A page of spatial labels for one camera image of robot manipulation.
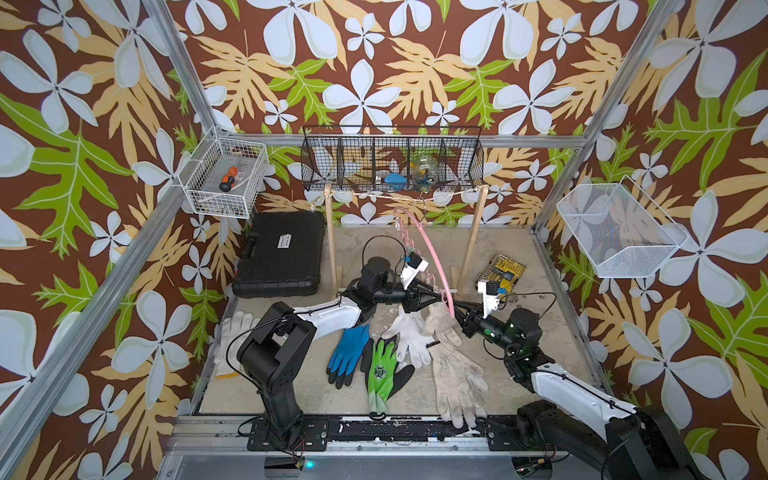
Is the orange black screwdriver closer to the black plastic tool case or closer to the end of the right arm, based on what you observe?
the black plastic tool case

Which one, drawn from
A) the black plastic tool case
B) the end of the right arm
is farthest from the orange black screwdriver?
the end of the right arm

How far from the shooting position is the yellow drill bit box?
103 centimetres
